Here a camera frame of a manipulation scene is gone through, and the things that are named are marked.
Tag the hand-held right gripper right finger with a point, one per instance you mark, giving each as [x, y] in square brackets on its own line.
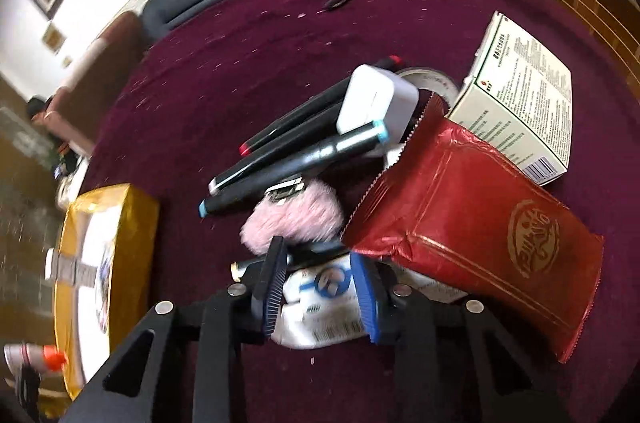
[367, 298]

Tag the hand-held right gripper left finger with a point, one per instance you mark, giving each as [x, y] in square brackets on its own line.
[275, 293]

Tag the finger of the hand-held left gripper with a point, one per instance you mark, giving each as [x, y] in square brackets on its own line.
[27, 395]

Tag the white glue bottle orange cap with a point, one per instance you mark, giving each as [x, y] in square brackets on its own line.
[30, 355]

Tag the white and blue box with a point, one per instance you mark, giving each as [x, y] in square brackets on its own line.
[320, 303]

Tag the pink fluffy pouch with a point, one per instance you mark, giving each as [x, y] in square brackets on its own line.
[300, 223]

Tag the black marker with teal ends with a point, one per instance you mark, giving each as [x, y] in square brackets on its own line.
[300, 168]

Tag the white charger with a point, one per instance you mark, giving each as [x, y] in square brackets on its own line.
[370, 103]

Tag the red foil packet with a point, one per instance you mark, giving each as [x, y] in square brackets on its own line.
[475, 228]

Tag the black marker with grey end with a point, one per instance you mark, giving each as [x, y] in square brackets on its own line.
[270, 151]

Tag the black marker with red end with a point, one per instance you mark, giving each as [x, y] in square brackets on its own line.
[280, 128]

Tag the wooden glass-panel doors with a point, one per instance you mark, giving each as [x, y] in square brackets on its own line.
[20, 213]

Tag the black tape roll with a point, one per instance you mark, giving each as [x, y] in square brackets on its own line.
[435, 79]

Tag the white printed box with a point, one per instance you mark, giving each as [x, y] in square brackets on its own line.
[520, 103]

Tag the brown armchair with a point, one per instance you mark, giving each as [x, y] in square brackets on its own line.
[100, 73]

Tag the small gold wall plaque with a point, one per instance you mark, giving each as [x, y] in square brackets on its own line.
[52, 38]

